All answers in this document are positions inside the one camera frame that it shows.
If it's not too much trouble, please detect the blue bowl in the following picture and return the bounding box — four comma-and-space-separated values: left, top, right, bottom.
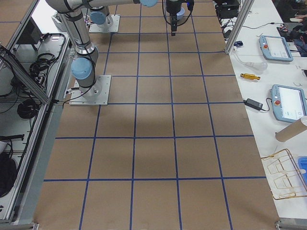
177, 7, 185, 21

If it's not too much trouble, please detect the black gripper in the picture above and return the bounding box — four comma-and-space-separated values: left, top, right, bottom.
166, 0, 194, 36

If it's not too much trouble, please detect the far teach pendant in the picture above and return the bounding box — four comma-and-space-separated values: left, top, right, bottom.
259, 35, 294, 62

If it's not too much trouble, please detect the black power adapter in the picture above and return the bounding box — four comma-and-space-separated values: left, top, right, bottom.
243, 98, 263, 111

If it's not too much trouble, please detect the near teach pendant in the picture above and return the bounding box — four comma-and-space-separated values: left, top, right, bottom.
271, 84, 307, 123

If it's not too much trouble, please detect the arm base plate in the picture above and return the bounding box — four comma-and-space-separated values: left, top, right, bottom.
89, 13, 120, 34
69, 75, 112, 106

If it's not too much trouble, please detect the blue plastic bin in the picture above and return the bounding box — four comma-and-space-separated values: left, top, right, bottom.
295, 156, 307, 190

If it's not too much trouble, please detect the teach pendant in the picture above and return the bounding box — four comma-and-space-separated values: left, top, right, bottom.
271, 84, 307, 123
259, 35, 294, 62

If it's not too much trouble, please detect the gold wire rack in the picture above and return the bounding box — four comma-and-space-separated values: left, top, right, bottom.
261, 149, 307, 200

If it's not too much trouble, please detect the clear light bulb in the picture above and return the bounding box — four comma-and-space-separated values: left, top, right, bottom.
245, 61, 268, 71

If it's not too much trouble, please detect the cardboard tube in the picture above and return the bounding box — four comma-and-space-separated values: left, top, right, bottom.
275, 116, 307, 142

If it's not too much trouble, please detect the small blue black box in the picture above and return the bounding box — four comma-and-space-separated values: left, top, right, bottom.
234, 41, 244, 47

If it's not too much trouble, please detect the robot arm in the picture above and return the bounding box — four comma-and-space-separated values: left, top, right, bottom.
47, 0, 157, 105
90, 6, 113, 27

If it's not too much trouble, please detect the aluminium frame post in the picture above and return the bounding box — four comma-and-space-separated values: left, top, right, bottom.
224, 0, 254, 54

